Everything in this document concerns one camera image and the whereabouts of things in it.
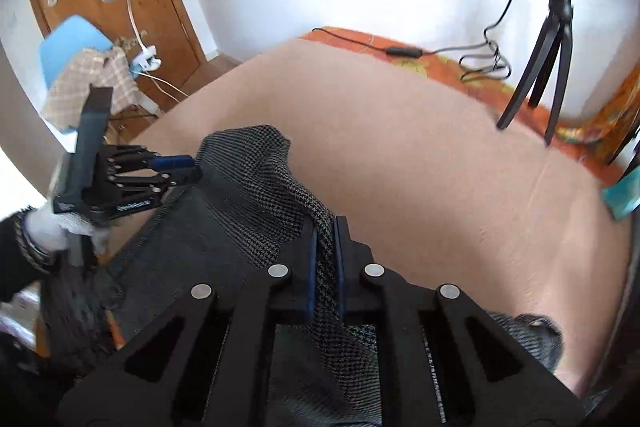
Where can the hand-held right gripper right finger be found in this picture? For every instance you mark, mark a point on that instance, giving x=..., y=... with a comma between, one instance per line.
x=342, y=268

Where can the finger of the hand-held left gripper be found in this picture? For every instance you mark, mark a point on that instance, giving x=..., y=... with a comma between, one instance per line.
x=150, y=188
x=172, y=163

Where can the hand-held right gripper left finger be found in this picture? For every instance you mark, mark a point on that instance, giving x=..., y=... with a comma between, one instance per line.
x=312, y=268

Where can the grey houndstooth pants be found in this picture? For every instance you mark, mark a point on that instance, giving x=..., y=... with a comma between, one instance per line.
x=240, y=217

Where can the person's left hand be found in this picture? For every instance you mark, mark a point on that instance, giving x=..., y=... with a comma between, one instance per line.
x=50, y=227

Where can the beige checkered cloth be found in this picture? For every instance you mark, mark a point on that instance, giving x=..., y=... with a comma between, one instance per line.
x=80, y=79

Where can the white power strip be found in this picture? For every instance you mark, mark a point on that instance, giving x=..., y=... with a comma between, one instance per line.
x=147, y=59

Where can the blue chair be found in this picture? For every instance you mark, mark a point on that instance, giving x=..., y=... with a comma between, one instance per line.
x=70, y=42

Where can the peach bed sheet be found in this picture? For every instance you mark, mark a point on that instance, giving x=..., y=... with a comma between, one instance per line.
x=400, y=157

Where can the orange floral blanket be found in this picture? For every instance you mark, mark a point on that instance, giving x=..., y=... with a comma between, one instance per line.
x=432, y=69

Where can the teal packet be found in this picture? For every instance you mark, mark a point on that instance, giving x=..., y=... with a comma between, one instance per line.
x=622, y=202

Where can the black tripod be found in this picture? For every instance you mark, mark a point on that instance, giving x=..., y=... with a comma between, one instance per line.
x=557, y=23

